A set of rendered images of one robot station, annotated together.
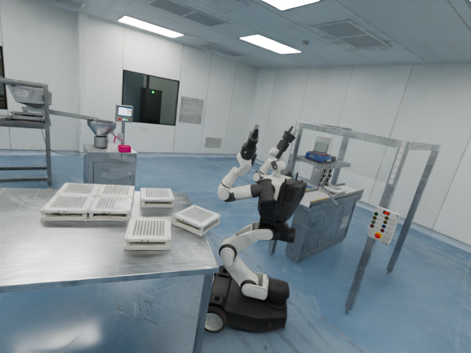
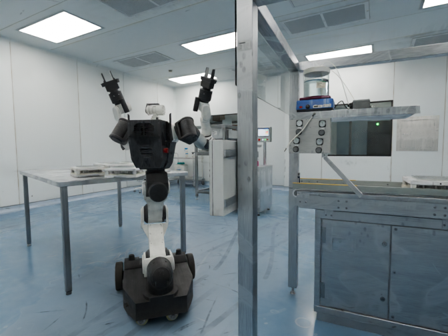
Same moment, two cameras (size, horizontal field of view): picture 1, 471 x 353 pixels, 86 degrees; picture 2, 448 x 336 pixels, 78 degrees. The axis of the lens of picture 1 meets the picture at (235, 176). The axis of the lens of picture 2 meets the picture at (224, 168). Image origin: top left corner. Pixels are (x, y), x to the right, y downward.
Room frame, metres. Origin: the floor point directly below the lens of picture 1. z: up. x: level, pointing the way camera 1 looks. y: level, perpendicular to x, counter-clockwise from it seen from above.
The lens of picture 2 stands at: (1.52, -2.15, 1.04)
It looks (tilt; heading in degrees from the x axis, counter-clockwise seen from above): 4 degrees down; 68
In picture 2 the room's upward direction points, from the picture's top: straight up
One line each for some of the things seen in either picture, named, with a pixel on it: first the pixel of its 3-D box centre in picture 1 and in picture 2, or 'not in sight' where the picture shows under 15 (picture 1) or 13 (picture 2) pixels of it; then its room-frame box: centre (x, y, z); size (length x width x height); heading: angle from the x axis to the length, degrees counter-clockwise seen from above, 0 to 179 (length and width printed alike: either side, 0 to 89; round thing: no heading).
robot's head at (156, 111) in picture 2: (277, 167); (156, 112); (1.80, -0.29, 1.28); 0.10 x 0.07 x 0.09; 152
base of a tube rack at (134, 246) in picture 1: (148, 237); (89, 173); (1.34, 0.45, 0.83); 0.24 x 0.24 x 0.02; 17
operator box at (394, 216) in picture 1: (383, 225); (227, 176); (1.90, -1.23, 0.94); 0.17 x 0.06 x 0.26; 43
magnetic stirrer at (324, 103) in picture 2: not in sight; (315, 106); (2.65, -0.83, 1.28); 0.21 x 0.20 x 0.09; 43
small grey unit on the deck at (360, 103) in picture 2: not in sight; (359, 105); (2.80, -1.01, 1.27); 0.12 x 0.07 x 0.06; 133
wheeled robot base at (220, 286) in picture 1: (249, 292); (158, 272); (1.79, -0.28, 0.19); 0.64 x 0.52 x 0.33; 85
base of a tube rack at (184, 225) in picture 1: (196, 222); (126, 175); (1.62, 0.22, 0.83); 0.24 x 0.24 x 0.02; 66
